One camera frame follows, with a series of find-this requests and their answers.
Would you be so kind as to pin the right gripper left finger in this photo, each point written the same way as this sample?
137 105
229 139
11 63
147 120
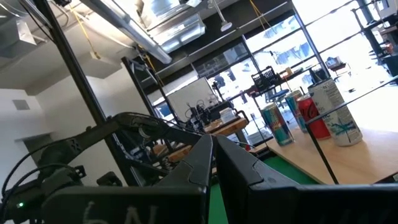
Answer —
140 205

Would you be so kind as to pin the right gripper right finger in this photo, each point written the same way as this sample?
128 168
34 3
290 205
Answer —
295 205

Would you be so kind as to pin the teal Red Bull can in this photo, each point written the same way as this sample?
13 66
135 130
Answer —
276 127
293 105

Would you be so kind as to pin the red Coca-Cola can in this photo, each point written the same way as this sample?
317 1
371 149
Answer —
314 121

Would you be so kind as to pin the white Celsius Arctic can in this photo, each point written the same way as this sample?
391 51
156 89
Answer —
339 118

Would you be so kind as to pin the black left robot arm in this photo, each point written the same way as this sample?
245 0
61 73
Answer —
93 133

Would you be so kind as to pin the wooden shelf board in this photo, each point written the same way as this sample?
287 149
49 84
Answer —
357 161

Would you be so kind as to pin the green table mat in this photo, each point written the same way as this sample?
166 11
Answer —
280 169

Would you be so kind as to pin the wooden workbench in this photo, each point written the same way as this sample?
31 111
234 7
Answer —
230 126

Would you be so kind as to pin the white board panel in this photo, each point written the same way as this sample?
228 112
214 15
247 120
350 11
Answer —
192 99

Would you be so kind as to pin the black mesh crate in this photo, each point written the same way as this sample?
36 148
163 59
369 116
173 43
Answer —
265 78

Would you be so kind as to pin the black rig upright post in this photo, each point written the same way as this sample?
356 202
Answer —
77 74

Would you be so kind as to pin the smooth silver air duct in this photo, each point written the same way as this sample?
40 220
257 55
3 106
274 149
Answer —
149 37

